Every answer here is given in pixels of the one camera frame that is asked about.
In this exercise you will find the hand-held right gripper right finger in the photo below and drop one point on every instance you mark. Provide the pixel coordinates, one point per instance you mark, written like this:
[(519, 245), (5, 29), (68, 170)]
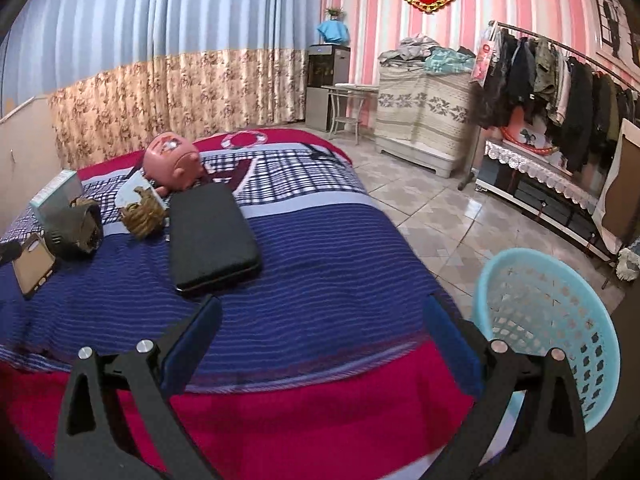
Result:
[(450, 345)]

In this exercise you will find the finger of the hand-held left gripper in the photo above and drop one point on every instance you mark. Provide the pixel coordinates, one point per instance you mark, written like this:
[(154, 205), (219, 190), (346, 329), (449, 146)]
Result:
[(9, 254)]

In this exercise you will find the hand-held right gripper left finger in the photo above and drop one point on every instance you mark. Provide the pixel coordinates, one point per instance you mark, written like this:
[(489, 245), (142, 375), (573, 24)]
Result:
[(192, 332)]

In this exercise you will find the light blue plastic basket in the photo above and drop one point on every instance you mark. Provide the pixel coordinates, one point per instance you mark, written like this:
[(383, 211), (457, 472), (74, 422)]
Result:
[(550, 310)]

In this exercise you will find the green white cardboard box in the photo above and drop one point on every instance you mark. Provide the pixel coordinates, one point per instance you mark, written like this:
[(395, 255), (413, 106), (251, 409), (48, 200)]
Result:
[(52, 200)]

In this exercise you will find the white side cabinet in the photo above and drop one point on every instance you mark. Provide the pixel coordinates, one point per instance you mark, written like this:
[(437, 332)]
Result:
[(25, 160)]

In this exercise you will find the black flat case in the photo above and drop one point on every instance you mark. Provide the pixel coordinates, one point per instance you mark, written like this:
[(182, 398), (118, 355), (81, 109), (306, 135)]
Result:
[(210, 235)]

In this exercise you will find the white paper sheet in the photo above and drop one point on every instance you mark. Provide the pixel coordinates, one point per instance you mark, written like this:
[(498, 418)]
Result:
[(127, 192)]

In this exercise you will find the low dark media stand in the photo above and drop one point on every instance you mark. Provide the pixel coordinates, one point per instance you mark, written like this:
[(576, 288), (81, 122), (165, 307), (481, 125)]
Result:
[(540, 205)]

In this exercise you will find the pink piggy bank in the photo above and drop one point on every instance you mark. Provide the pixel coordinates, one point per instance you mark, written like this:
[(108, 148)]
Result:
[(172, 160)]

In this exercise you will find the white lace cloth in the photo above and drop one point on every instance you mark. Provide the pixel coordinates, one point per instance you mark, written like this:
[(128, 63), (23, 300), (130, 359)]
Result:
[(540, 170)]

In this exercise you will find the red hoop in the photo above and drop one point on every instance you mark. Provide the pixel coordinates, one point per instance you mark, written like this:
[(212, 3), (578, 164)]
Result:
[(510, 137)]

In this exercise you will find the beige framed board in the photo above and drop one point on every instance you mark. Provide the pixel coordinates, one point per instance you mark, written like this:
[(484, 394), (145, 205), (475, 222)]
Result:
[(620, 185)]

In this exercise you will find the patterned beige cloth cover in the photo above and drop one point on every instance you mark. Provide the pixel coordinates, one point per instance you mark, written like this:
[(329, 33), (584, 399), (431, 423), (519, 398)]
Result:
[(425, 110)]

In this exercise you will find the grey water dispenser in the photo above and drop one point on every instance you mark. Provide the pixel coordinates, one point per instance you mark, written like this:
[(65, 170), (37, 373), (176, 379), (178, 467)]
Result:
[(320, 95)]

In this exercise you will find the blue floral curtain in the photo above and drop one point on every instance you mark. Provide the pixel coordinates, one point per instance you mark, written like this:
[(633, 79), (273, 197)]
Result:
[(175, 35)]

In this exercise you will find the row of hanging clothes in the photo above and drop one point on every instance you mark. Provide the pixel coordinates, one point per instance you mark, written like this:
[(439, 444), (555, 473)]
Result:
[(575, 100)]

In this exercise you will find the small metal table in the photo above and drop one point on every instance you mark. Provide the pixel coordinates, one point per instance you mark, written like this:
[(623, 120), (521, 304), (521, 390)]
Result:
[(350, 87)]

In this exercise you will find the teal folded cloth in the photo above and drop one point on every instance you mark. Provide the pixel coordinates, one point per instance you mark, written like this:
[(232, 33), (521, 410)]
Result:
[(450, 62)]

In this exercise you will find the pink hanging bag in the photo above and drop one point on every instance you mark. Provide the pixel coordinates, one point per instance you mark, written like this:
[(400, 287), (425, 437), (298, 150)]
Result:
[(482, 60)]

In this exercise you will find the grey clothes pile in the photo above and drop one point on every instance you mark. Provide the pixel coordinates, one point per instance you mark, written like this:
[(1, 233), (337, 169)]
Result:
[(405, 52)]

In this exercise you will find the metal clothes rack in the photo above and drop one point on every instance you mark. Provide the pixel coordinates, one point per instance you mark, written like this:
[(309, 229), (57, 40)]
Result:
[(550, 42)]

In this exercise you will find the blue covered water bottle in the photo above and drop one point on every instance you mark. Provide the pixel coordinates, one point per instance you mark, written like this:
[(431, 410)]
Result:
[(332, 32)]

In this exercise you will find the small potted plant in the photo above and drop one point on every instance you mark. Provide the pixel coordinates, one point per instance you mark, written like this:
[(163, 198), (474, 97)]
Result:
[(334, 12)]

